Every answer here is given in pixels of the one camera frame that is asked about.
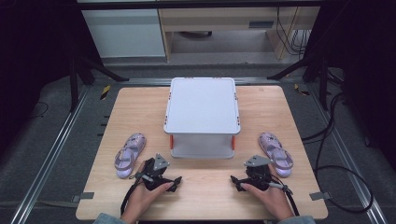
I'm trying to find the yellow black floor tape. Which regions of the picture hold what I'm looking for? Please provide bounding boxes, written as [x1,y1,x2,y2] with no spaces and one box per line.
[293,83,311,96]
[99,85,112,101]

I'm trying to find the person's left hand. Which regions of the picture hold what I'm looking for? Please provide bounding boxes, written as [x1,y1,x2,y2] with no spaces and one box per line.
[120,181,175,224]

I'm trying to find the right hand-held gripper black cable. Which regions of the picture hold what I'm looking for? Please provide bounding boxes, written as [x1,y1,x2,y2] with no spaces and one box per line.
[268,181,301,217]

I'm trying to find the person's right hand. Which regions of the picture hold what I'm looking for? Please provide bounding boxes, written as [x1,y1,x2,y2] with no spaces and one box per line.
[240,182,295,221]

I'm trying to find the white plastic shoe box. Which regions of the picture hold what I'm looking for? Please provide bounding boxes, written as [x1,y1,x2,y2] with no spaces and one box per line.
[163,77,242,161]

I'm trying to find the aluminium floor rail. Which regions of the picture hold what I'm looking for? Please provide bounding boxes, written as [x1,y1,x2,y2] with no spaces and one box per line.
[8,85,92,224]
[305,83,389,224]

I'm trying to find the thin black floor cable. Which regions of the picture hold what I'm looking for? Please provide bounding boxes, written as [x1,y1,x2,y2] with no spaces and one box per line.
[28,100,50,119]

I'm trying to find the purple child sandal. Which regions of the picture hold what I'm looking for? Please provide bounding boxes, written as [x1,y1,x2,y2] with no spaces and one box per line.
[113,132,148,180]
[258,132,294,179]

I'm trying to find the hand-held gripper black cable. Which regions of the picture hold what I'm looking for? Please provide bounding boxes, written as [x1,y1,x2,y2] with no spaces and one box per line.
[120,173,154,217]
[268,181,301,217]

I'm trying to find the black metal stand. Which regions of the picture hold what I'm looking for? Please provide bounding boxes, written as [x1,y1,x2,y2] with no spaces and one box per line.
[68,55,131,113]
[266,51,344,112]

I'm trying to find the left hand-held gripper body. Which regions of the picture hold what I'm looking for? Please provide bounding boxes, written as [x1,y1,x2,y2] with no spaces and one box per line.
[136,152,171,191]

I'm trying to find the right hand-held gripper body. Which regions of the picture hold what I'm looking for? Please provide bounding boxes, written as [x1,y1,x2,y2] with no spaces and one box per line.
[243,154,276,191]

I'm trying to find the thick black floor cable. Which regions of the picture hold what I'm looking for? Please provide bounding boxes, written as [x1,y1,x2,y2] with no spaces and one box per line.
[301,91,375,215]

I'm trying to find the black hanging cables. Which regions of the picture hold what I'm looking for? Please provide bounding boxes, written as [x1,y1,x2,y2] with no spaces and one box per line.
[276,7,313,58]

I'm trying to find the white cabinet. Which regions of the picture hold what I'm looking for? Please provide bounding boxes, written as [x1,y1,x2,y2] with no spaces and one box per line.
[81,8,166,59]

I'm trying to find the left hand-held gripper black cable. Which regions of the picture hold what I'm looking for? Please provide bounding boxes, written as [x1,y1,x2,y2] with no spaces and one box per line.
[120,173,154,217]

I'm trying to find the grey metal table bracket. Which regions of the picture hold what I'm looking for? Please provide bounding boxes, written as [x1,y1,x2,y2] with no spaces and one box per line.
[309,191,332,202]
[71,191,95,203]

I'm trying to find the light wooden desk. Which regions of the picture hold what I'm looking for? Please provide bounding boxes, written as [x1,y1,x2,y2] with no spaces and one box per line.
[157,7,321,62]

